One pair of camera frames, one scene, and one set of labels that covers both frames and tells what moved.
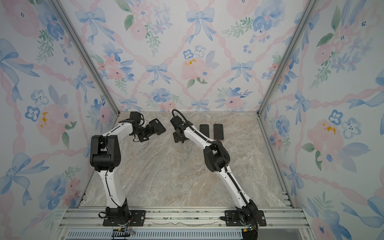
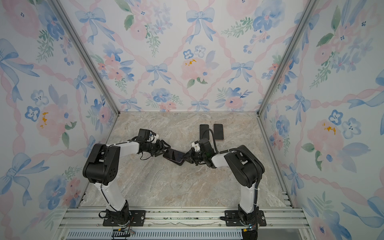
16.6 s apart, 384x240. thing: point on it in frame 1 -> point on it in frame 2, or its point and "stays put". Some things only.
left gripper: x=150 y=133 -> x=160 y=147
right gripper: x=175 y=137 -> x=189 y=158
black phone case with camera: x=158 y=126 -> x=179 y=161
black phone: x=218 y=131 stays put
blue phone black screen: x=204 y=128 stays put
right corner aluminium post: x=311 y=6 stays put
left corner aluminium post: x=61 y=13 stays put
